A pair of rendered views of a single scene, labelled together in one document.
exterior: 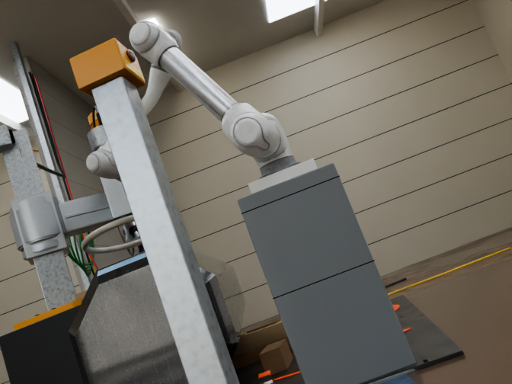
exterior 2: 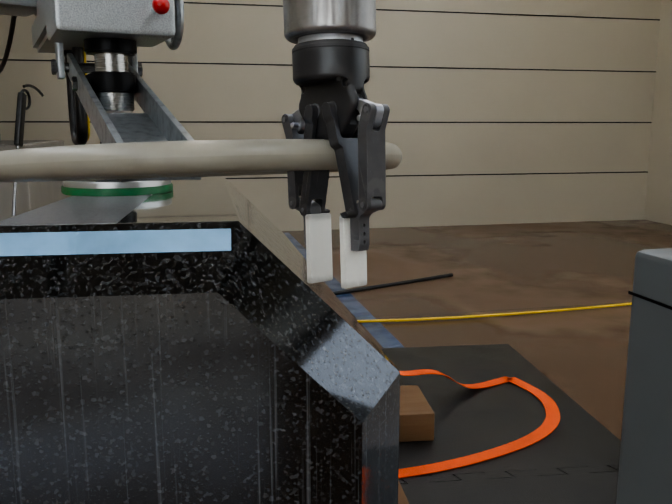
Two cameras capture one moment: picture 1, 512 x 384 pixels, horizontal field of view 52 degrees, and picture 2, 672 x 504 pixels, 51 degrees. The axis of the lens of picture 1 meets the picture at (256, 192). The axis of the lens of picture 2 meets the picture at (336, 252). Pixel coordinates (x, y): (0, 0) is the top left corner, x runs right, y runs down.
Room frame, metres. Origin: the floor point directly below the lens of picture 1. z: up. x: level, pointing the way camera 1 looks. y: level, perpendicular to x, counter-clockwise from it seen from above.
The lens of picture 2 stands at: (1.58, 0.68, 0.96)
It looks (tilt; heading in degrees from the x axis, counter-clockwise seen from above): 10 degrees down; 345
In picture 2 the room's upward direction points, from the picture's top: straight up
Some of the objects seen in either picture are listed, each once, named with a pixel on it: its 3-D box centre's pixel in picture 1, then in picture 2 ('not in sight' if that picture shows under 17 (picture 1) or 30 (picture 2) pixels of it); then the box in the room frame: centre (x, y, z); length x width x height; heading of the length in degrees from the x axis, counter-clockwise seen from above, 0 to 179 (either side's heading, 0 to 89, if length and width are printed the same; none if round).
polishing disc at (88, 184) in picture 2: not in sight; (117, 181); (3.09, 0.75, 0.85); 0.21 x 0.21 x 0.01
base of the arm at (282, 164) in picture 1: (279, 170); not in sight; (2.18, -0.13, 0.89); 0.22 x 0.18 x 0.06; 179
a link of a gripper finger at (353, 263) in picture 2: not in sight; (353, 251); (2.23, 0.49, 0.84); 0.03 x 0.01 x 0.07; 117
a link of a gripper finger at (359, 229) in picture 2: not in sight; (366, 224); (2.21, 0.48, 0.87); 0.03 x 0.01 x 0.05; 27
